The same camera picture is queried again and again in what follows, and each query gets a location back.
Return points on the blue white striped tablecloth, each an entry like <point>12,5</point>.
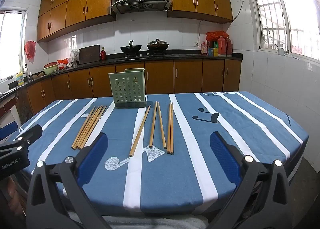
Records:
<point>175,181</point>

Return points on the black pan with lid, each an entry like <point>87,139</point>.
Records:
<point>157,45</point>

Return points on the small window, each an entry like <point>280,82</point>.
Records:
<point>12,44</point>

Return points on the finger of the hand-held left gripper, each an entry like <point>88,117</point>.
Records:
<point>31,131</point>

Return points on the clear plastic bag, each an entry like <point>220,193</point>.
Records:
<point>74,57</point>

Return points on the kitchen faucet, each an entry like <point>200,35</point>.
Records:
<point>27,70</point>

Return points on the gas stove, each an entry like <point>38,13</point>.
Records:
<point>145,55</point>

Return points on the red white plastic bags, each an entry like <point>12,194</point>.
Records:
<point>62,63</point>

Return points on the black wok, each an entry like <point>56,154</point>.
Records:
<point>130,48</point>

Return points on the yellow dish soap bottle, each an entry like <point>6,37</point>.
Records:
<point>20,79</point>

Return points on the red hanging plastic bag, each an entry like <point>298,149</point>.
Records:
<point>30,50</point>

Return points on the blue chair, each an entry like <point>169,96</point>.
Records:
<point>7,130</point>

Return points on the green perforated chopstick holder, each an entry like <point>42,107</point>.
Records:
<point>125,89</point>

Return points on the small red bottle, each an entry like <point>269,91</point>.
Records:
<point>103,54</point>

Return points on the bundle of wooden chopsticks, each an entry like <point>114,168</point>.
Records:
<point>90,126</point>

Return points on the large barred window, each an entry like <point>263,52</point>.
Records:
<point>295,14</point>

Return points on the blue yellow box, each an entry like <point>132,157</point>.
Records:
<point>213,52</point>

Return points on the tall red bottle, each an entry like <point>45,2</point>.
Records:
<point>229,48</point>
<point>221,48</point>

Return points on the green basin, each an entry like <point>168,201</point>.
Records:
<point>50,69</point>

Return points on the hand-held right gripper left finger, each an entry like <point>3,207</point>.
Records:
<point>92,156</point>

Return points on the brown base cabinets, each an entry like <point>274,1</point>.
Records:
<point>187,76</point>

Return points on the dark cutting board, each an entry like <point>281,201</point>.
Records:
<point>89,54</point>

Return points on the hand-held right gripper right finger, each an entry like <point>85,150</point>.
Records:
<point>225,156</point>

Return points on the light wooden chopstick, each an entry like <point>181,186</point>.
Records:
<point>161,125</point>
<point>140,130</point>
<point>169,129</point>
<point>172,129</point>
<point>153,125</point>

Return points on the black kitchen countertop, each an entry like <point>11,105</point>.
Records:
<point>190,57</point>

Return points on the person's left hand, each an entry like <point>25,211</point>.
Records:
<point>13,196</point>

